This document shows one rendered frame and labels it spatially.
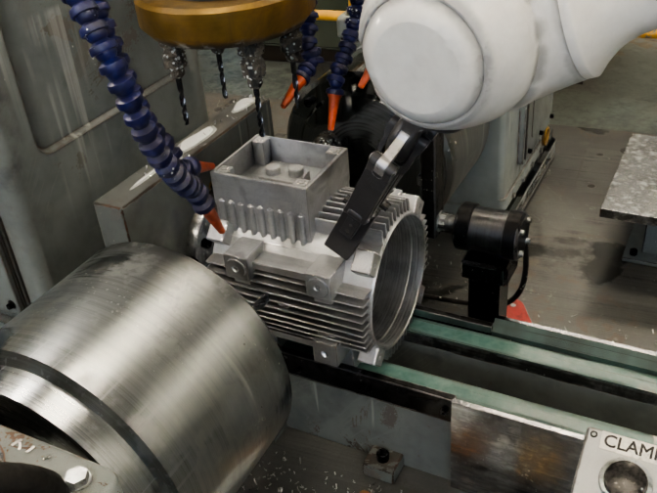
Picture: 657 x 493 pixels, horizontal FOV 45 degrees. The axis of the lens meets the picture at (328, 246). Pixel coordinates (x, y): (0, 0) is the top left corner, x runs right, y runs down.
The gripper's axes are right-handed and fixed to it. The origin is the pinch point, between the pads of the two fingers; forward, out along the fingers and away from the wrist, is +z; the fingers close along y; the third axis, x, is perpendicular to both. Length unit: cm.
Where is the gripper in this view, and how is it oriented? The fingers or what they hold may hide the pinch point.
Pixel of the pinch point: (351, 227)
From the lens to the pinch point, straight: 80.0
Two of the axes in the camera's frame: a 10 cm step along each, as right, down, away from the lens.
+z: -3.8, 6.3, 6.8
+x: 8.1, 5.9, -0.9
